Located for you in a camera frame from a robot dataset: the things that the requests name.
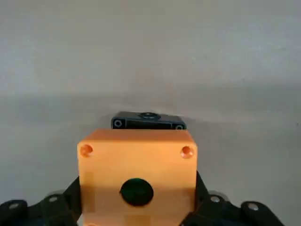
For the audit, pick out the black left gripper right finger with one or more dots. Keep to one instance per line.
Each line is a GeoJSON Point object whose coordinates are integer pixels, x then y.
{"type": "Point", "coordinates": [211, 212]}

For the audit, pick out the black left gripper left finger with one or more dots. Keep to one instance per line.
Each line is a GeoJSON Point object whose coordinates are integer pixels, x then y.
{"type": "Point", "coordinates": [58, 209]}

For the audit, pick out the orange button box lid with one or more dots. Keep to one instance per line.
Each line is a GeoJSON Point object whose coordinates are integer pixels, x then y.
{"type": "Point", "coordinates": [136, 160]}

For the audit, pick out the black button box base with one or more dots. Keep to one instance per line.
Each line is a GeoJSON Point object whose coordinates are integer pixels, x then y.
{"type": "Point", "coordinates": [148, 122]}

